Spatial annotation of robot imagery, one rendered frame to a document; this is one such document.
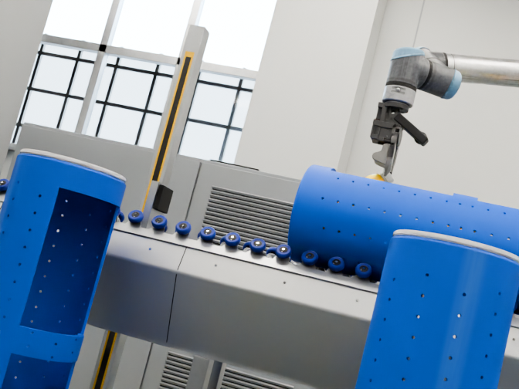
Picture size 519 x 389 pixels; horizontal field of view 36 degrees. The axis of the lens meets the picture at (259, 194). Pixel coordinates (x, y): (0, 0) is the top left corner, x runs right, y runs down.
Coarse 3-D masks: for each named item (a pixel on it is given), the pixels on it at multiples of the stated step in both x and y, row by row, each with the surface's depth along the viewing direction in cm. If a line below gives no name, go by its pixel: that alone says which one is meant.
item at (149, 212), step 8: (152, 184) 237; (160, 184) 237; (152, 192) 237; (160, 192) 237; (168, 192) 242; (152, 200) 236; (160, 200) 237; (168, 200) 243; (144, 208) 236; (152, 208) 237; (160, 208) 238; (144, 216) 236; (152, 216) 238; (144, 224) 235
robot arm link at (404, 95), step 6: (384, 90) 230; (390, 90) 226; (396, 90) 226; (402, 90) 225; (408, 90) 226; (384, 96) 228; (390, 96) 226; (396, 96) 225; (402, 96) 225; (408, 96) 226; (414, 96) 228; (384, 102) 231; (402, 102) 226; (408, 102) 226
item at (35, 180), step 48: (48, 192) 192; (96, 192) 196; (0, 240) 194; (48, 240) 217; (96, 240) 215; (0, 288) 190; (48, 288) 216; (96, 288) 208; (0, 336) 187; (48, 336) 190; (0, 384) 186; (48, 384) 211
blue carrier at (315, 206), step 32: (320, 192) 216; (352, 192) 215; (384, 192) 214; (416, 192) 214; (320, 224) 214; (352, 224) 212; (384, 224) 210; (416, 224) 208; (448, 224) 207; (480, 224) 205; (512, 224) 204; (320, 256) 219; (352, 256) 214; (384, 256) 211
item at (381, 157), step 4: (384, 144) 225; (388, 144) 225; (384, 148) 225; (376, 152) 225; (380, 152) 225; (384, 152) 225; (372, 156) 225; (376, 156) 225; (380, 156) 225; (384, 156) 224; (376, 160) 225; (380, 160) 224; (384, 160) 224; (388, 160) 223; (392, 160) 224; (384, 164) 224; (388, 164) 223; (388, 168) 223; (388, 172) 224
